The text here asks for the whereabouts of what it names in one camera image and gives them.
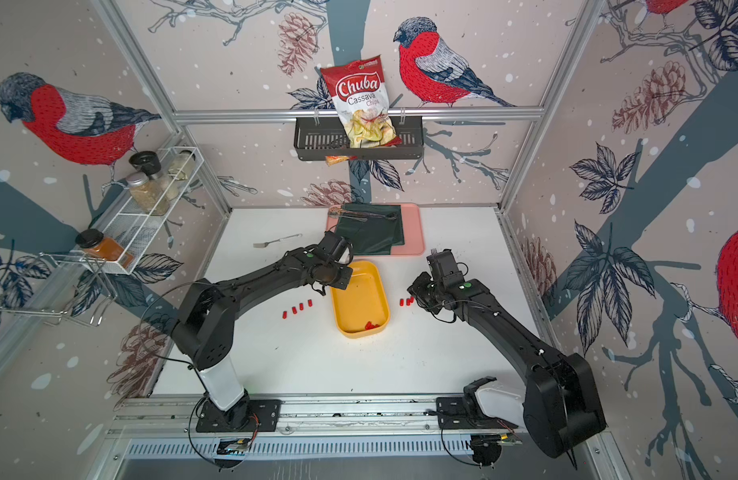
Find pink plastic tray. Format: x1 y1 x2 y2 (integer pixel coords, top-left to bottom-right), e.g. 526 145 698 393
326 203 425 256

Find aluminium frame crossbar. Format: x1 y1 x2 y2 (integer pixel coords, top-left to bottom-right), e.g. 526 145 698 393
172 106 547 125

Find orange spice jar black lid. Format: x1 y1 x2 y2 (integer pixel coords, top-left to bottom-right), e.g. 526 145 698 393
76 229 134 268

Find right circuit board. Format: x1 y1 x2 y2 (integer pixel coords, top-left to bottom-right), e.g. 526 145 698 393
470 434 522 468

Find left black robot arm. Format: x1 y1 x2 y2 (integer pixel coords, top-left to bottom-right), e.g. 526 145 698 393
170 231 353 413

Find silver metal fork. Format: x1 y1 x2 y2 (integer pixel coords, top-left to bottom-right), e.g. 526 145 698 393
252 233 302 249

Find yellow plastic storage box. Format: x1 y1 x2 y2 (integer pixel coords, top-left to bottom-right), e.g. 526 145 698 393
332 260 390 339

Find chrome wire holder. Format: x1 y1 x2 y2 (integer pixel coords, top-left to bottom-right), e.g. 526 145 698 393
0 252 118 327

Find black wire hanging basket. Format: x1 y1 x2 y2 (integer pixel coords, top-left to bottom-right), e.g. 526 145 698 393
293 115 425 163

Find black tongs on tray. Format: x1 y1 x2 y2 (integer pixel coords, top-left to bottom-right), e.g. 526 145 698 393
328 206 399 222

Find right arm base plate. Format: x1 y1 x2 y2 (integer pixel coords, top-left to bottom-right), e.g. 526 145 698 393
432 396 518 430

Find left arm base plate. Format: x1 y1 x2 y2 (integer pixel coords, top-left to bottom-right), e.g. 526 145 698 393
196 399 282 433

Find Chuba cassava chips bag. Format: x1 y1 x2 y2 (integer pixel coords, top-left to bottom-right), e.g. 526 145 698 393
321 56 401 148

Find clear pale spice jar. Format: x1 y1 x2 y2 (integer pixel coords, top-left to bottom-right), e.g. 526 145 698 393
167 150 196 181

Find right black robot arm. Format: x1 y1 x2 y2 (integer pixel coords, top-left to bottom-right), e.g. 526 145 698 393
408 249 607 458

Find silver lid spice jar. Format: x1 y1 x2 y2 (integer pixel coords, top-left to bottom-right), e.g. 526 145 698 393
126 172 169 216

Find white wire spice rack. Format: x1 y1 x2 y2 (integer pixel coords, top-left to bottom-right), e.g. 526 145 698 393
74 146 204 274

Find dark green folded cloth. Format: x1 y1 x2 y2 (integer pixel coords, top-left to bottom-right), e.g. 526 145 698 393
334 203 405 256

